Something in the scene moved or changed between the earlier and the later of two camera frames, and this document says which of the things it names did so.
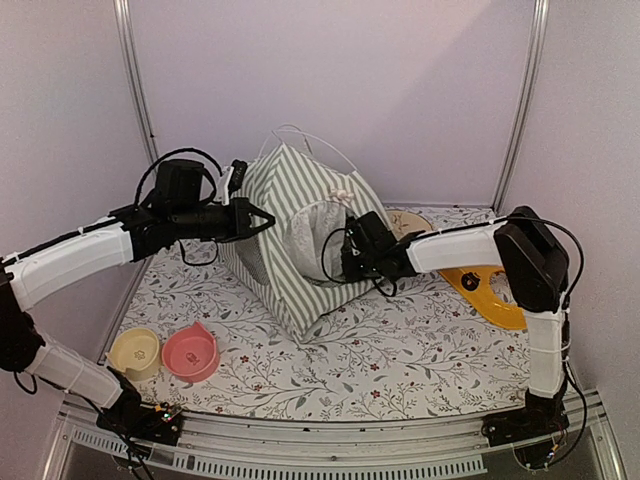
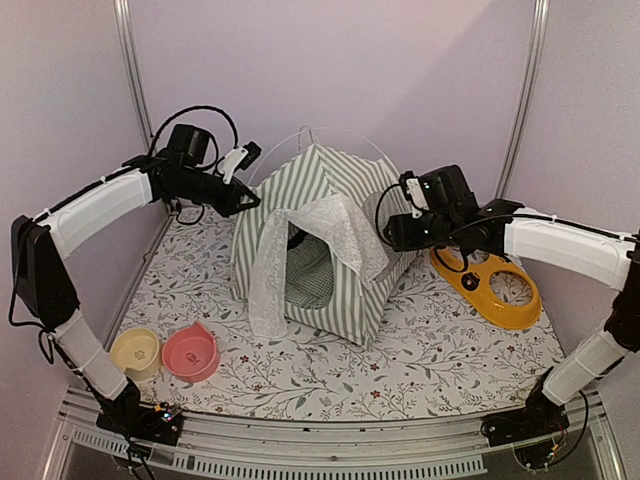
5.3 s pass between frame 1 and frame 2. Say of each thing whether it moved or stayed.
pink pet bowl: stayed
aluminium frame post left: stayed
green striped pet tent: moved
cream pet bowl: stayed
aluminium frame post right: stayed
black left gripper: moved
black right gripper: moved
